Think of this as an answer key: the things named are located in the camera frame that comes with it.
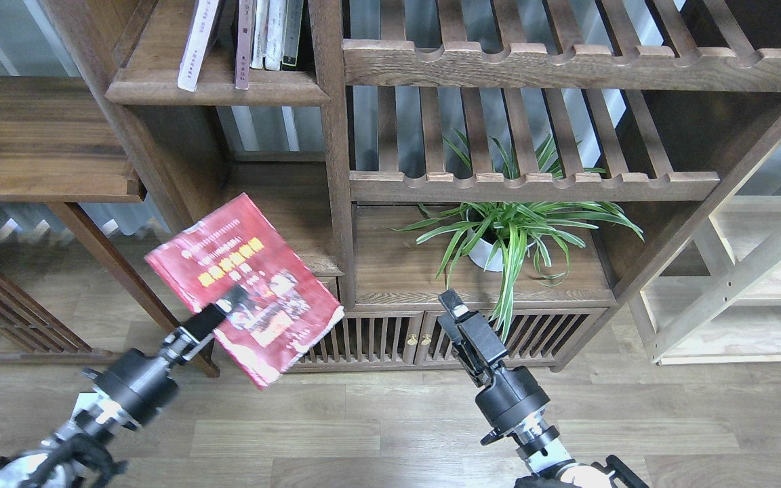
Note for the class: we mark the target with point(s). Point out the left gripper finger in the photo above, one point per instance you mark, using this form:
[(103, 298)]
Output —
[(199, 326)]

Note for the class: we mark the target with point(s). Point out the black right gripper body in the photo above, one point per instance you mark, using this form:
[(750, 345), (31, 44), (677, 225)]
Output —
[(511, 399)]

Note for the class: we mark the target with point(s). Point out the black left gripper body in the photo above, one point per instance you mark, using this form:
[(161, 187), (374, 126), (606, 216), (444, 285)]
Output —
[(134, 389)]

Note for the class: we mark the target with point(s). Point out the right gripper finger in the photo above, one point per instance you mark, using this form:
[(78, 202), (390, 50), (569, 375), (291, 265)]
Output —
[(487, 344), (463, 349)]

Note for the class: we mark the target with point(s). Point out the red book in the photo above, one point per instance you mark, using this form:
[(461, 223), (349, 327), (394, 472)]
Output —
[(286, 310)]

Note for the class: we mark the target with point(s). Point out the white book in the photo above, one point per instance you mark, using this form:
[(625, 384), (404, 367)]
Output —
[(199, 38), (275, 34), (259, 33)]

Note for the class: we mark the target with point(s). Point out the dark maroon book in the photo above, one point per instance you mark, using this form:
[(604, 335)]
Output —
[(243, 42)]

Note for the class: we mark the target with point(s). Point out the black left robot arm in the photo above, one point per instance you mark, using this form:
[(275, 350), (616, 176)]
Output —
[(62, 459)]

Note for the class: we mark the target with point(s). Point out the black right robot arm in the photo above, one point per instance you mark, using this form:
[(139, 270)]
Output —
[(551, 465)]

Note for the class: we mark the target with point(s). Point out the light wooden shelf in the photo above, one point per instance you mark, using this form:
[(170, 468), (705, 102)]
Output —
[(731, 315)]

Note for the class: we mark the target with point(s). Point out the right slatted cabinet door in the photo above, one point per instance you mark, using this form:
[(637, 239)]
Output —
[(537, 338)]

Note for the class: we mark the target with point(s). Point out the slatted cabinet door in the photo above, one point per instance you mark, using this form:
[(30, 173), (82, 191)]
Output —
[(366, 341), (537, 338)]

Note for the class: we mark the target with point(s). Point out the white plant pot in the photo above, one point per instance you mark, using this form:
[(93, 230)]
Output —
[(499, 249)]

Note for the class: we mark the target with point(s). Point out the green spider plant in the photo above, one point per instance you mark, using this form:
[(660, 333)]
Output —
[(548, 224)]

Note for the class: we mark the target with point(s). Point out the left slatted cabinet door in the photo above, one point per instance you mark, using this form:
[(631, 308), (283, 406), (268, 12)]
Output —
[(366, 341)]

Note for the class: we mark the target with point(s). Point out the small wooden drawer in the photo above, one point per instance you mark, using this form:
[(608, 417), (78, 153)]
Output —
[(331, 284)]

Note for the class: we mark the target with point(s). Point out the dark slatted wooden rack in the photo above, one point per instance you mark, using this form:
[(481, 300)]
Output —
[(42, 338)]

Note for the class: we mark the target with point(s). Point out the dark wooden bookshelf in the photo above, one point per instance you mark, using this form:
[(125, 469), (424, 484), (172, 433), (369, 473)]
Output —
[(664, 107)]

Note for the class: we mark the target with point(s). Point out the dark wooden side table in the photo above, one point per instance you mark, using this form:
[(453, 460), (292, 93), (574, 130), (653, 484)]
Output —
[(56, 148)]

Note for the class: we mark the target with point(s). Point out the dark upright book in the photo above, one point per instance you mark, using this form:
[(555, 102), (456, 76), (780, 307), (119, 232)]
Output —
[(294, 15)]

